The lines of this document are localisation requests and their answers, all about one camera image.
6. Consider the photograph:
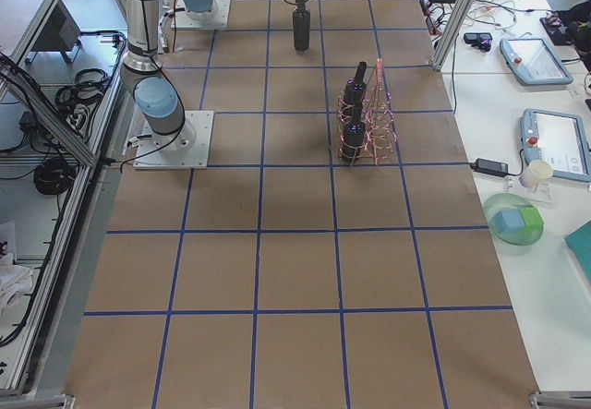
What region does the dark wine bottle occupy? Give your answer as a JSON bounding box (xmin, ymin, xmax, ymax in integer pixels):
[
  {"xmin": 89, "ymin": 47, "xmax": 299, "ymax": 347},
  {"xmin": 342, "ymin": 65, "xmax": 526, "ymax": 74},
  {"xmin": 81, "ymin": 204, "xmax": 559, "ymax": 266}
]
[
  {"xmin": 342, "ymin": 61, "xmax": 367, "ymax": 110},
  {"xmin": 292, "ymin": 3, "xmax": 310, "ymax": 52}
]

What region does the dark wine bottle in basket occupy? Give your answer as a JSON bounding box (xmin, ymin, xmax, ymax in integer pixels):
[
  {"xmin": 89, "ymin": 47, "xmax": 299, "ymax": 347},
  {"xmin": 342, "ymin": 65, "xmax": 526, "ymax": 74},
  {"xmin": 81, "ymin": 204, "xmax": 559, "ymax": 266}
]
[{"xmin": 342, "ymin": 61, "xmax": 367, "ymax": 110}]

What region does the blue teach pendant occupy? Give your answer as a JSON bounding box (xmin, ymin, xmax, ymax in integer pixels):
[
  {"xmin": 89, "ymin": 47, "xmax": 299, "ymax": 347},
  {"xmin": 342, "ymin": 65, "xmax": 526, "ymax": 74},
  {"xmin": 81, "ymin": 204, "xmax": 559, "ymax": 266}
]
[
  {"xmin": 500, "ymin": 37, "xmax": 573, "ymax": 86},
  {"xmin": 520, "ymin": 108, "xmax": 590, "ymax": 183}
]

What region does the black power adapter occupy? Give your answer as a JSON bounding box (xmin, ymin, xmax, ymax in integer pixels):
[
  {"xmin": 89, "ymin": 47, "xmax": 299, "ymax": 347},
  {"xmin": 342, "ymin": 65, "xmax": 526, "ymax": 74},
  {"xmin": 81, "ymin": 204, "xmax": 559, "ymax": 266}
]
[{"xmin": 470, "ymin": 158, "xmax": 509, "ymax": 177}]

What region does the white paper cup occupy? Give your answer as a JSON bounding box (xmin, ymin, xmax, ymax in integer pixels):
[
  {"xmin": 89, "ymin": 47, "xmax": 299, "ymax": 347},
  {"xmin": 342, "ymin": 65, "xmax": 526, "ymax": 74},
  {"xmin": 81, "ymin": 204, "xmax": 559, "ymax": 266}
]
[{"xmin": 519, "ymin": 160, "xmax": 553, "ymax": 189}]

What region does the green bowl with blocks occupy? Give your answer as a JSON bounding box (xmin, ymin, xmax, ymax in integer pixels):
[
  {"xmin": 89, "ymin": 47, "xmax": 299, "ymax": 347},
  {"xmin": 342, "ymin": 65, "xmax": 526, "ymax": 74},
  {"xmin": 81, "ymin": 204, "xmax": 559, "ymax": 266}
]
[{"xmin": 483, "ymin": 193, "xmax": 544, "ymax": 246}]

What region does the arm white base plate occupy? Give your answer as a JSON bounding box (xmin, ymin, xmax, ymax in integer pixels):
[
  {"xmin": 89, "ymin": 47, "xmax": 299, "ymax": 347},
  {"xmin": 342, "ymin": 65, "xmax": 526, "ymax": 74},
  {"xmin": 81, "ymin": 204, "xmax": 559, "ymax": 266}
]
[
  {"xmin": 172, "ymin": 0, "xmax": 231, "ymax": 30},
  {"xmin": 132, "ymin": 111, "xmax": 214, "ymax": 170}
]

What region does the copper wire wine basket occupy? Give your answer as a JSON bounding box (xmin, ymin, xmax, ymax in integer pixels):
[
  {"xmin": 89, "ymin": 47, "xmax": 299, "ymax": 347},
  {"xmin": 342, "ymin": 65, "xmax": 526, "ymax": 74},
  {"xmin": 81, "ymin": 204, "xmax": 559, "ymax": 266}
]
[{"xmin": 338, "ymin": 57, "xmax": 397, "ymax": 166}]

